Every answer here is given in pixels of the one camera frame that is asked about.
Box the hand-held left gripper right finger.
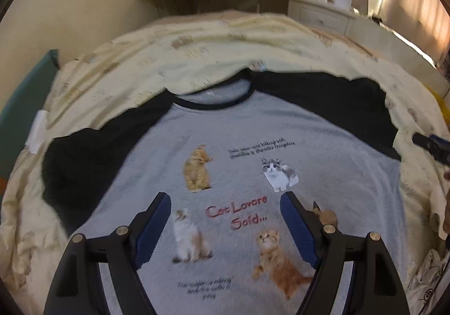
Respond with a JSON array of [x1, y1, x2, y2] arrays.
[[280, 191, 410, 315]]

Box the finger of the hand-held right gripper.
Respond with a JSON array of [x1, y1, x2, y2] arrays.
[[412, 133, 450, 166]]

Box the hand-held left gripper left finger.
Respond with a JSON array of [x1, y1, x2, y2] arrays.
[[44, 192, 172, 315]]

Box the grey cat print t-shirt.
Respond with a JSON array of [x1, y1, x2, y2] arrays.
[[41, 68, 408, 315]]

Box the white drawer cabinet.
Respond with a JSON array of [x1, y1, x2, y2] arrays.
[[286, 0, 357, 36]]

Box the pale yellow printed bed sheet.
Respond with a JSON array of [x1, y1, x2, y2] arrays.
[[0, 10, 450, 315]]

